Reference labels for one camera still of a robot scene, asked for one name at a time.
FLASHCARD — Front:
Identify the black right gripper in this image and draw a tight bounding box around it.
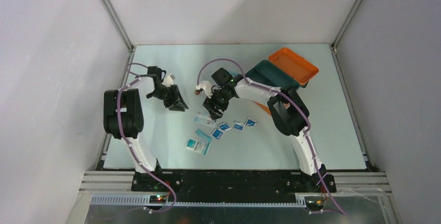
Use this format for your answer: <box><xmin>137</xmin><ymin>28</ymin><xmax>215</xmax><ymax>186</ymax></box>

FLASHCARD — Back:
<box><xmin>203</xmin><ymin>87</ymin><xmax>233</xmax><ymax>121</ymax></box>

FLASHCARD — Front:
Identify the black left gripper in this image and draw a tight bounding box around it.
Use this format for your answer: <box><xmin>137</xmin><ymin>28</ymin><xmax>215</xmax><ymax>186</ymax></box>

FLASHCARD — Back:
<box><xmin>148</xmin><ymin>84</ymin><xmax>188</xmax><ymax>112</ymax></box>

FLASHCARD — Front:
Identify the dark teal divider tray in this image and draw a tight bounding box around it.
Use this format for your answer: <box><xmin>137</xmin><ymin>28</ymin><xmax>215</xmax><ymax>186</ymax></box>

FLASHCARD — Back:
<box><xmin>245</xmin><ymin>60</ymin><xmax>300</xmax><ymax>89</ymax></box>

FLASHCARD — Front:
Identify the teal white label packet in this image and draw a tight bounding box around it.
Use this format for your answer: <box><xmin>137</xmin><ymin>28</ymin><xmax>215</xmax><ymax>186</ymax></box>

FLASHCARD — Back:
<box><xmin>184</xmin><ymin>138</ymin><xmax>210</xmax><ymax>155</ymax></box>

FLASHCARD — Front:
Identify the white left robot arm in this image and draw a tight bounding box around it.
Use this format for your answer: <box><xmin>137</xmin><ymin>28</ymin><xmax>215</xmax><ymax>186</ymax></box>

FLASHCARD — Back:
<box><xmin>103</xmin><ymin>66</ymin><xmax>189</xmax><ymax>191</ymax></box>

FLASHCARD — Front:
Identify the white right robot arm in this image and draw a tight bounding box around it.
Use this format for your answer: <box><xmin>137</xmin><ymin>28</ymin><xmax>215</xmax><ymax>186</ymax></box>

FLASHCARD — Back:
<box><xmin>196</xmin><ymin>68</ymin><xmax>327</xmax><ymax>192</ymax></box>

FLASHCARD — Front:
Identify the orange plastic medicine box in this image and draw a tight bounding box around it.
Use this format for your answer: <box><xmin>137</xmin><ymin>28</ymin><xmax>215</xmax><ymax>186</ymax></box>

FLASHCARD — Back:
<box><xmin>253</xmin><ymin>47</ymin><xmax>320</xmax><ymax>116</ymax></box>

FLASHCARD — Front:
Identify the blue white wipe sachet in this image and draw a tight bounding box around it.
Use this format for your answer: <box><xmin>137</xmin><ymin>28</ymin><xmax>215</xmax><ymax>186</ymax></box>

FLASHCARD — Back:
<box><xmin>211</xmin><ymin>128</ymin><xmax>225</xmax><ymax>140</ymax></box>
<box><xmin>218</xmin><ymin>122</ymin><xmax>232</xmax><ymax>132</ymax></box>
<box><xmin>245</xmin><ymin>117</ymin><xmax>257</xmax><ymax>127</ymax></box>
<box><xmin>233</xmin><ymin>122</ymin><xmax>244</xmax><ymax>131</ymax></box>

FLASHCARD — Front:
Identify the teal strip packet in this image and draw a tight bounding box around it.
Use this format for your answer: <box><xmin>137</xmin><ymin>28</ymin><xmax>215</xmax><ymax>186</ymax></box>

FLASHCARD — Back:
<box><xmin>195</xmin><ymin>129</ymin><xmax>212</xmax><ymax>142</ymax></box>

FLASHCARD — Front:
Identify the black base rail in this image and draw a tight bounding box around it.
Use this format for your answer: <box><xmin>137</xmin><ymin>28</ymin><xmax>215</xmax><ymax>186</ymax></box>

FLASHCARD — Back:
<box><xmin>131</xmin><ymin>166</ymin><xmax>336</xmax><ymax>204</ymax></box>

